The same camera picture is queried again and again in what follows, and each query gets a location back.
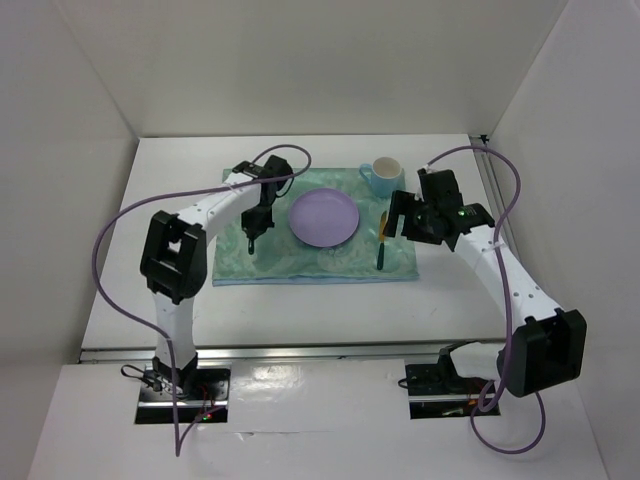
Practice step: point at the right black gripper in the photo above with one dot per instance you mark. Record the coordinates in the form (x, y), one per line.
(405, 203)

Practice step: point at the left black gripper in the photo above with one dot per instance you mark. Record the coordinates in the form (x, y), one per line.
(254, 227)

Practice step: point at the green patterned cloth placemat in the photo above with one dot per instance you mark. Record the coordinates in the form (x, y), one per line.
(280, 257)

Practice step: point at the gold knife green handle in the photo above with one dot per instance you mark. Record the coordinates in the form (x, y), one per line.
(381, 239)

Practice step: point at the purple plastic plate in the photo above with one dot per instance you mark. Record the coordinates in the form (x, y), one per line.
(323, 217)

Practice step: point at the light blue mug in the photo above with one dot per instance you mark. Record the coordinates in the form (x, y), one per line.
(383, 176)

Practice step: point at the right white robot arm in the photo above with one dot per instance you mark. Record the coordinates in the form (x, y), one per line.
(544, 343)

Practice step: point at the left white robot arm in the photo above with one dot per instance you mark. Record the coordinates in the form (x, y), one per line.
(174, 260)

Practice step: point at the aluminium rail right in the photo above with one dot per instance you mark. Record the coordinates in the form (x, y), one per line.
(488, 176)

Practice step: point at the aluminium rail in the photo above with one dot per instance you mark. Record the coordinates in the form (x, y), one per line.
(290, 352)
(488, 176)

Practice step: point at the aluminium rail front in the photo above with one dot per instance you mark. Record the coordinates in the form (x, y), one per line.
(290, 352)

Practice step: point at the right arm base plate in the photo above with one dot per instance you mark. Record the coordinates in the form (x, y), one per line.
(432, 395)

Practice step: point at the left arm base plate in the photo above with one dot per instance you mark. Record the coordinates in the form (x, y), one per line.
(208, 396)

